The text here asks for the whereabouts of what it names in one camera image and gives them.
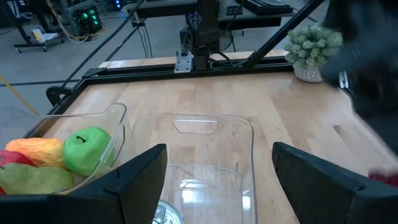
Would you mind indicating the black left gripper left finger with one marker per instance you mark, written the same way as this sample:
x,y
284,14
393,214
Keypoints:
x,y
93,205

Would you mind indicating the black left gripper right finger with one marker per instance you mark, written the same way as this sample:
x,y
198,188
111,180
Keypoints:
x,y
326,199

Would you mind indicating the green toy apple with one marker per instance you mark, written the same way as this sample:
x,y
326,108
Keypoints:
x,y
87,152

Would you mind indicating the dark red toy grapes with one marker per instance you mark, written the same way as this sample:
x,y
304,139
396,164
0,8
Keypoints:
x,y
385,179

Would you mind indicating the toy orange fruit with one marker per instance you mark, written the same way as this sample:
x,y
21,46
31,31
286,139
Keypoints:
x,y
37,151

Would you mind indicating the red toy pepper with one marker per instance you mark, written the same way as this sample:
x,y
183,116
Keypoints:
x,y
12,157

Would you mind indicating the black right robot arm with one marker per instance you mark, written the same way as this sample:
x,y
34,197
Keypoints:
x,y
202,31

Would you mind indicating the green toy pear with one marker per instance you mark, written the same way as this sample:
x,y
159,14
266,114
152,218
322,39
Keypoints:
x,y
34,180

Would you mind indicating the potted green plant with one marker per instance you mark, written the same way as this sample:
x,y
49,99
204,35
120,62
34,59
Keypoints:
x,y
311,46

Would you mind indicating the clear plastic fruit bin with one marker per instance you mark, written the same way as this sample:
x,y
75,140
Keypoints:
x,y
119,124

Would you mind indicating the clear plastic can bin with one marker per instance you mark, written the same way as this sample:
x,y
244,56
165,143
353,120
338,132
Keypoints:
x,y
217,149

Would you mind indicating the black keyboard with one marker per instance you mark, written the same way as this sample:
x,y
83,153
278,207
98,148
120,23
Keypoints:
x,y
264,6

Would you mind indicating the black rolling stand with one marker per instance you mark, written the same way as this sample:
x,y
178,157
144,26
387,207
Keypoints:
x,y
29,45

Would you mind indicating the paper sheets on stand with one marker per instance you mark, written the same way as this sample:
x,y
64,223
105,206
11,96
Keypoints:
x,y
45,35

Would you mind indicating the computer tower with green lights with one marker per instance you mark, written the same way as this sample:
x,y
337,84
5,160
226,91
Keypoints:
x,y
87,18

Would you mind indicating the black desk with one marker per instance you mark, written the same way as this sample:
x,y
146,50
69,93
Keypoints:
x,y
174,12

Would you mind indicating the black aluminium table frame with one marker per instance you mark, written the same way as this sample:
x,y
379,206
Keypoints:
x,y
140,73

